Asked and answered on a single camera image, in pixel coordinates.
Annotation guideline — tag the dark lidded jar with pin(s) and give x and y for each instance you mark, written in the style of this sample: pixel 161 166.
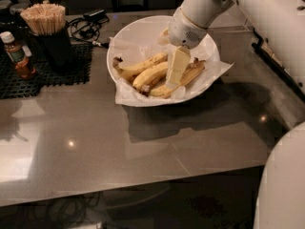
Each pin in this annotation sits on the dark lidded jar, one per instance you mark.
pixel 10 15

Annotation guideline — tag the wooden stir sticks bundle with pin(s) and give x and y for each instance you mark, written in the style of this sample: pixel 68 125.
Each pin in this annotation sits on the wooden stir sticks bundle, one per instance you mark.
pixel 45 19

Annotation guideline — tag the white paper liner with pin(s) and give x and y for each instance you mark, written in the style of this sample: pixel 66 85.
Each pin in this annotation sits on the white paper liner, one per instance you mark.
pixel 133 48

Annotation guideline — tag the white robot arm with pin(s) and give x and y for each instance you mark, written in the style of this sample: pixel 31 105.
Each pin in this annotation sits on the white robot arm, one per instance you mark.
pixel 281 197

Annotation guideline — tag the black cup holder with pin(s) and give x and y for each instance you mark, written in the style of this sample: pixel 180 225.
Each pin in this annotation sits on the black cup holder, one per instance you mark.
pixel 58 50

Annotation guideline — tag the clear acrylic stand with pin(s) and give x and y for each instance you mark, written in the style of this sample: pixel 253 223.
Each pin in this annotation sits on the clear acrylic stand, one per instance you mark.
pixel 233 18

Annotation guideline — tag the yellow banana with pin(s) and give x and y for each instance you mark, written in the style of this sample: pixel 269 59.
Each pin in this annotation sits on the yellow banana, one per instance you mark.
pixel 130 72
pixel 144 82
pixel 192 72

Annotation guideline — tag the black rubber grid mat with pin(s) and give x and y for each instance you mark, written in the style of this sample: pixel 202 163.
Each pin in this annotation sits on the black rubber grid mat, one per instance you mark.
pixel 11 86

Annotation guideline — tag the brown sauce bottle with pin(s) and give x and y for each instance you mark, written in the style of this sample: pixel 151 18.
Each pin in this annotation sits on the brown sauce bottle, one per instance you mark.
pixel 20 61

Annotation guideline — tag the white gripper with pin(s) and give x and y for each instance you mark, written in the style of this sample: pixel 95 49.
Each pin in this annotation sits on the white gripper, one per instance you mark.
pixel 184 31

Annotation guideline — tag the black power adapter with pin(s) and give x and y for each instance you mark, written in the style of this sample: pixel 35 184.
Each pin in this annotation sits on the black power adapter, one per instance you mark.
pixel 94 15

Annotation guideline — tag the black wire rack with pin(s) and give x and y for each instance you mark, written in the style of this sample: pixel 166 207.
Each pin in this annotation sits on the black wire rack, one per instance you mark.
pixel 276 67

